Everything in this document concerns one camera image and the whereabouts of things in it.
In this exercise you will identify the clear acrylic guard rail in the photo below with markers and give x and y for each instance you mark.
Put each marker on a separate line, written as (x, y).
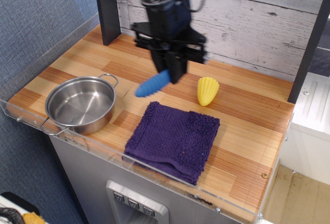
(252, 107)

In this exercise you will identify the blue handled metal spoon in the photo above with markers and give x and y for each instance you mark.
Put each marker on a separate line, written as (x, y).
(153, 84)

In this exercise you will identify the purple folded cloth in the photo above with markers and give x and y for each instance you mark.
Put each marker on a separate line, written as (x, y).
(174, 141)

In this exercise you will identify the yellow toy corn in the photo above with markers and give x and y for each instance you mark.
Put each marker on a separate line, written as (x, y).
(207, 89)

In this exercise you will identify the dark right shelf post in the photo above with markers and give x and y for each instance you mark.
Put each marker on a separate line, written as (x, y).
(313, 41)

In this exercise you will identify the white toy sink unit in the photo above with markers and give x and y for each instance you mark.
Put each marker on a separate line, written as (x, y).
(306, 145)

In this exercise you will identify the grey toy fridge cabinet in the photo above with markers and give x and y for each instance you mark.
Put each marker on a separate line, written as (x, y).
(88, 175)

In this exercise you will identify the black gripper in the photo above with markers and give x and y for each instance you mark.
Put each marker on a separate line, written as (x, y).
(168, 28)

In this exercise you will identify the silver dispenser button panel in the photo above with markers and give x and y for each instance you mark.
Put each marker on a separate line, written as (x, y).
(129, 206)

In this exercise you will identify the dark left shelf post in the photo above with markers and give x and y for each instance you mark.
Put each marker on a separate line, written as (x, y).
(109, 20)

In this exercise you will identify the yellow object at corner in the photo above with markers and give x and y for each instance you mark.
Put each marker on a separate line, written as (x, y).
(33, 218)

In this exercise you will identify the stainless steel pan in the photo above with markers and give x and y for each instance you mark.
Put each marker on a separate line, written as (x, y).
(83, 104)

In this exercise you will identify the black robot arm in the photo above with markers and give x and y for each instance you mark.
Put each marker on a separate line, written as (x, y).
(169, 36)

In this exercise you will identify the dark shelf post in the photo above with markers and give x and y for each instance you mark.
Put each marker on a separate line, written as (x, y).
(109, 20)
(313, 41)

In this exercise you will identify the black mesh item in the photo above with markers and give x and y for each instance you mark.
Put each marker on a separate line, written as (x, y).
(10, 215)

